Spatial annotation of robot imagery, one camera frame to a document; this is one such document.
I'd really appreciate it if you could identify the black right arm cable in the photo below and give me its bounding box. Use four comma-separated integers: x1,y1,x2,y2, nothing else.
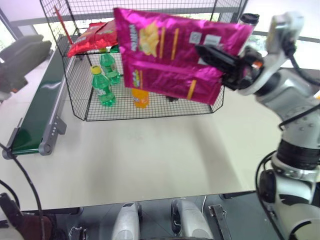
254,46,320,240

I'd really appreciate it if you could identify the white bottle with black cap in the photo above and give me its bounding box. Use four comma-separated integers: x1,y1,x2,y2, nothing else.
238,12,261,27

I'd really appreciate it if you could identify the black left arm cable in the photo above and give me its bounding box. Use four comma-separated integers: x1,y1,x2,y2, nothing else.
0,142,44,226
0,179,21,211

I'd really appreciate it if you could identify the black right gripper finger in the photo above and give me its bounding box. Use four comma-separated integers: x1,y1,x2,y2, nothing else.
194,44,241,76

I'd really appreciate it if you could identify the orange soda bottle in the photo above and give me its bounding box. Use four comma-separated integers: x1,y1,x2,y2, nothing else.
131,87,150,110

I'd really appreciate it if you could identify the silver rounded robot leg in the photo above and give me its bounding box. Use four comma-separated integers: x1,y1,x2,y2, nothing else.
170,198,214,240
110,201,141,240

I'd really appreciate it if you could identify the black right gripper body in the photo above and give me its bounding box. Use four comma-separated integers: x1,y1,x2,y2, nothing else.
220,45,265,91

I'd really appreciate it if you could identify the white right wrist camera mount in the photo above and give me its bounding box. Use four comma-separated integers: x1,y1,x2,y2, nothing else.
236,11,305,97

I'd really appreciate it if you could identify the magenta chip bag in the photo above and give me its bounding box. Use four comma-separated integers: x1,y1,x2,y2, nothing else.
112,7,255,106

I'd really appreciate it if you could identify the red plastic strip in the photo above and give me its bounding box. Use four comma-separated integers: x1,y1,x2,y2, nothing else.
54,5,73,44

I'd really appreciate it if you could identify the black metal bracket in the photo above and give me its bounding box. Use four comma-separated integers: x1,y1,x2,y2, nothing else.
208,204,233,240
68,225,89,240

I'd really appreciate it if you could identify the black wire rack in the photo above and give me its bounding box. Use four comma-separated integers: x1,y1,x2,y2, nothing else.
39,0,250,122

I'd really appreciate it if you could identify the green conveyor belt silver frame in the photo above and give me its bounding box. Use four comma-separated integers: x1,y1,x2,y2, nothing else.
1,34,76,161

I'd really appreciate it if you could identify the dark reddish rounded shape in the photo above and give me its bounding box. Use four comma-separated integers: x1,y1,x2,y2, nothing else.
21,213,60,240

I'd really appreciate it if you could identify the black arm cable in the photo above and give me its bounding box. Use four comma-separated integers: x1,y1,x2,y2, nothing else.
0,142,44,226
254,46,320,240
0,179,21,211

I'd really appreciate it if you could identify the green soda bottle yellow cap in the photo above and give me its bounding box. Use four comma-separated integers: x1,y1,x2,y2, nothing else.
99,48,122,86
90,65,117,107

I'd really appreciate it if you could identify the red chip bag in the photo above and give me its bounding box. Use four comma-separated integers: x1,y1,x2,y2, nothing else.
66,21,107,58
94,19,120,50

